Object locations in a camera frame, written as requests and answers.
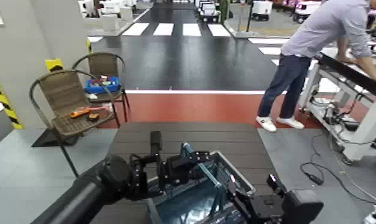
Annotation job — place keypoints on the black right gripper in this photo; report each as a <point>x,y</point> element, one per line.
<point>262,209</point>

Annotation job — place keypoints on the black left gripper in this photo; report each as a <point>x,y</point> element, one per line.
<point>147,178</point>

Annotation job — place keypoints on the blue-grey plastic mesh crate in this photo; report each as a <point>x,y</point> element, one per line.
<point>200,200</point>

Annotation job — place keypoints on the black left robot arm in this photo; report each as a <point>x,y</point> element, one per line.
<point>90,190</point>

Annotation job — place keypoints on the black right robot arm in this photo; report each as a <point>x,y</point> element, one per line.
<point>302,206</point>

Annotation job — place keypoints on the white sneaker with dark mark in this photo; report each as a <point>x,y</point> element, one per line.
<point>266,123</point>

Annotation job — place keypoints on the plain white sneaker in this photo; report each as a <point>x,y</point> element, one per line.
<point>291,122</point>

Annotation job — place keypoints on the small black orange gadget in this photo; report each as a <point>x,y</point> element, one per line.
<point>93,117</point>

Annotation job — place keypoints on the black power strip with plugs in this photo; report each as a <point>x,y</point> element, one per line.
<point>338,117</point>

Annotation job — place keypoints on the small white object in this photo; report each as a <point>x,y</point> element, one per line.
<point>93,96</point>

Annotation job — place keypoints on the blue plastic parts box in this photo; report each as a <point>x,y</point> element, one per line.
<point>101,86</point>

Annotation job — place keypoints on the orange hand tool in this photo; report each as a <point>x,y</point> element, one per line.
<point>81,112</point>

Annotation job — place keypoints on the brown wicker chair with box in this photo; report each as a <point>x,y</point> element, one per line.
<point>104,67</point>

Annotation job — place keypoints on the brown wicker chair with tools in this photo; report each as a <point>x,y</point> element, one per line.
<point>69,103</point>

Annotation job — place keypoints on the white workbench with black top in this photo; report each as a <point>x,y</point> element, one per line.
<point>363,94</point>

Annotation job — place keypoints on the narrow yellow black corner strip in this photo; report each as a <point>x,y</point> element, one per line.
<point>89,46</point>

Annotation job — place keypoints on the white delivery robot with dark front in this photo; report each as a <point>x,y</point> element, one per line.
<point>209,11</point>

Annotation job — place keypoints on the white cube block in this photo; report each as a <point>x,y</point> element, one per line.
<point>110,22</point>

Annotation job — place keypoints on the dark thin pole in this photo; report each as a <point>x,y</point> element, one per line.
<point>249,15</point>

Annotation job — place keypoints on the yellow black corner guard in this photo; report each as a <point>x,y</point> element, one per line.
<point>53,64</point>

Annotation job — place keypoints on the person in lilac shirt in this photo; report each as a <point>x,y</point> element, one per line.
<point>319,28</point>

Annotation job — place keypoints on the white boxy delivery robot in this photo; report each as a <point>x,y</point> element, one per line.
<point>262,9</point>

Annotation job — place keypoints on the white delivery robot with pink trim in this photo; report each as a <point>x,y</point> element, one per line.
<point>306,11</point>

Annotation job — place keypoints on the black yellow hazard stripe tape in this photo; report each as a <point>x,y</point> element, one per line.
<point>1,97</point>

